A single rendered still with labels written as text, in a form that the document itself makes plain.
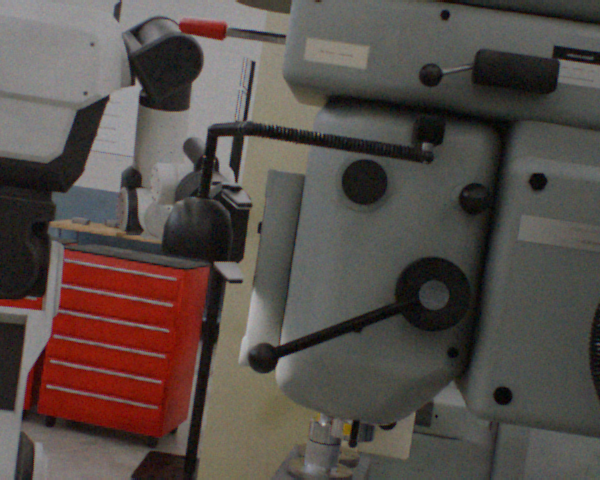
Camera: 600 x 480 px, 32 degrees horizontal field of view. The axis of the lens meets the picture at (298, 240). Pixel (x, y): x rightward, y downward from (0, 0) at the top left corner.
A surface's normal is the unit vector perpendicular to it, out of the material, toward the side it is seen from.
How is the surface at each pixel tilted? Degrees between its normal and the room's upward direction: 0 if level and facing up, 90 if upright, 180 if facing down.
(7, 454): 66
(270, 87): 90
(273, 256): 90
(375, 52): 90
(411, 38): 90
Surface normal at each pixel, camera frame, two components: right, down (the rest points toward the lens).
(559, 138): -0.04, 0.04
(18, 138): 0.28, 0.09
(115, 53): 0.88, 0.07
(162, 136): 0.32, 0.37
